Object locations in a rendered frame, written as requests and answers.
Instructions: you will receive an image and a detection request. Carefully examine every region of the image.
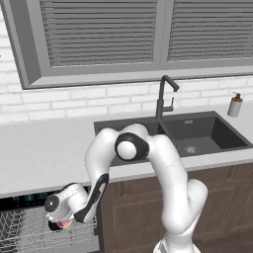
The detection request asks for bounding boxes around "grey slatted window blind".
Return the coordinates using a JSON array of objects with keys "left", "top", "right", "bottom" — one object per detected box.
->
[
  {"left": 39, "top": 0, "right": 159, "bottom": 68},
  {"left": 166, "top": 0, "right": 253, "bottom": 63}
]

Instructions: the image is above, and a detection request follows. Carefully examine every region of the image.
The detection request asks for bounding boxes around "brown wooden cupboard door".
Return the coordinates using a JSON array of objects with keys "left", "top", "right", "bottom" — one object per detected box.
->
[
  {"left": 235, "top": 161, "right": 253, "bottom": 233},
  {"left": 98, "top": 177, "right": 168, "bottom": 253},
  {"left": 187, "top": 164, "right": 247, "bottom": 243}
]

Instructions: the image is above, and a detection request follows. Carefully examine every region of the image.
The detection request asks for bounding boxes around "white soap dispenser brown pump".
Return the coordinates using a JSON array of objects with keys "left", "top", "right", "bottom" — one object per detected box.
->
[{"left": 226, "top": 91, "right": 244, "bottom": 119}]

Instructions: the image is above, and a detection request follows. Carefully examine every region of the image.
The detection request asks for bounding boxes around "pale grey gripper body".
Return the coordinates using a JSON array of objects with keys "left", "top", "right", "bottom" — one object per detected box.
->
[{"left": 47, "top": 218, "right": 73, "bottom": 232}]

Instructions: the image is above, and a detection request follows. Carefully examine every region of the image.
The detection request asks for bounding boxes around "dark grey double sink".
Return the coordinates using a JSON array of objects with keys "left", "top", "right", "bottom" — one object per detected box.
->
[{"left": 93, "top": 110, "right": 253, "bottom": 168}]

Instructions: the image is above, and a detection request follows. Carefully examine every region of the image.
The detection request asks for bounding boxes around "grey wire dishwasher rack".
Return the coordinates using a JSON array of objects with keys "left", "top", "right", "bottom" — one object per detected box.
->
[{"left": 0, "top": 207, "right": 99, "bottom": 253}]

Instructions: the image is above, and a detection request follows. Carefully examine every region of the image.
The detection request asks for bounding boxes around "black dishwasher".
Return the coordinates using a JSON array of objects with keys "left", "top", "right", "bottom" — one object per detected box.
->
[{"left": 0, "top": 186, "right": 101, "bottom": 253}]

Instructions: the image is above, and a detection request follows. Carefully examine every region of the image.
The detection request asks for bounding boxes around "grey window frame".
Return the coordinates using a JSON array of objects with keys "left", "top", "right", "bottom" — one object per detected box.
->
[{"left": 1, "top": 0, "right": 253, "bottom": 90}]

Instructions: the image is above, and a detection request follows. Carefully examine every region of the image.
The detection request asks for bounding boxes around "black sink tap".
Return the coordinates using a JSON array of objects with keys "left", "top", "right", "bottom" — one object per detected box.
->
[{"left": 154, "top": 74, "right": 181, "bottom": 121}]

